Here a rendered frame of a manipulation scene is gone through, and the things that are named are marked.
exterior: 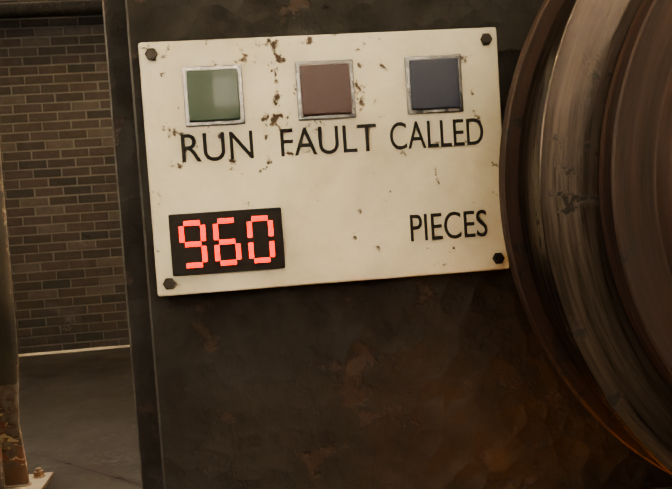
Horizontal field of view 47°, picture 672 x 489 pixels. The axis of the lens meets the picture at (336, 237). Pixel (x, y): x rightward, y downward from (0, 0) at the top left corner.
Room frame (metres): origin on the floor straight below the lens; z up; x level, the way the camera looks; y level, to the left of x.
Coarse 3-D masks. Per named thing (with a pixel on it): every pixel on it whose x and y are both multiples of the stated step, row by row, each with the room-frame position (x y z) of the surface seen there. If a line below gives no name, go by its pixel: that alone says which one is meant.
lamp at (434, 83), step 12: (420, 60) 0.57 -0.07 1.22; (432, 60) 0.57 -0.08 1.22; (444, 60) 0.57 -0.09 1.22; (456, 60) 0.57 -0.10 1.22; (420, 72) 0.57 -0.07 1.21; (432, 72) 0.57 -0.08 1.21; (444, 72) 0.57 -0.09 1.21; (456, 72) 0.57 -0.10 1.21; (420, 84) 0.57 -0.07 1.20; (432, 84) 0.57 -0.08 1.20; (444, 84) 0.57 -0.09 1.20; (456, 84) 0.57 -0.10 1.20; (420, 96) 0.57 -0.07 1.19; (432, 96) 0.57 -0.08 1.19; (444, 96) 0.57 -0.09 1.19; (456, 96) 0.57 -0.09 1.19; (420, 108) 0.57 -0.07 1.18; (432, 108) 0.57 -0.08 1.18
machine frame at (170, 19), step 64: (128, 0) 0.57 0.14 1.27; (192, 0) 0.58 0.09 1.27; (256, 0) 0.58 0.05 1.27; (320, 0) 0.59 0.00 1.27; (384, 0) 0.59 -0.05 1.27; (448, 0) 0.60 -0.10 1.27; (512, 0) 0.60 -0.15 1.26; (128, 64) 0.65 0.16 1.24; (512, 64) 0.60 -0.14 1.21; (128, 128) 0.65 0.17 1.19; (128, 192) 0.65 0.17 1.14; (128, 256) 0.65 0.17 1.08; (128, 320) 0.66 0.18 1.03; (192, 320) 0.58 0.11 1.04; (256, 320) 0.58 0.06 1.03; (320, 320) 0.59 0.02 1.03; (384, 320) 0.59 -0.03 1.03; (448, 320) 0.60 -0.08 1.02; (512, 320) 0.60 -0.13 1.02; (192, 384) 0.58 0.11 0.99; (256, 384) 0.58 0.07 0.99; (320, 384) 0.59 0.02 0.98; (384, 384) 0.59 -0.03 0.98; (448, 384) 0.60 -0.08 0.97; (512, 384) 0.60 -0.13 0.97; (192, 448) 0.58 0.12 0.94; (256, 448) 0.58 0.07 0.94; (320, 448) 0.59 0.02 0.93; (384, 448) 0.59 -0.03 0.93; (448, 448) 0.60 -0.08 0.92; (512, 448) 0.60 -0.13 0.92; (576, 448) 0.61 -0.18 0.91
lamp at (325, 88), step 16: (320, 64) 0.56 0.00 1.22; (336, 64) 0.56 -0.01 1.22; (304, 80) 0.56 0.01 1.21; (320, 80) 0.56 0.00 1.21; (336, 80) 0.56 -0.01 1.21; (304, 96) 0.56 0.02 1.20; (320, 96) 0.56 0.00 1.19; (336, 96) 0.56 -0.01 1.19; (304, 112) 0.56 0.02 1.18; (320, 112) 0.56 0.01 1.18; (336, 112) 0.56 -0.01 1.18
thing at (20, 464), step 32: (0, 160) 3.15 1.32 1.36; (0, 192) 3.14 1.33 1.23; (0, 224) 3.14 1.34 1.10; (0, 256) 3.14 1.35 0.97; (0, 288) 3.14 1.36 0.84; (0, 320) 3.14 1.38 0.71; (0, 352) 3.14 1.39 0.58; (0, 384) 3.13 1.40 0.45; (0, 416) 3.13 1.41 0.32; (0, 448) 2.85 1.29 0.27; (0, 480) 2.84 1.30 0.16; (32, 480) 3.20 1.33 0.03
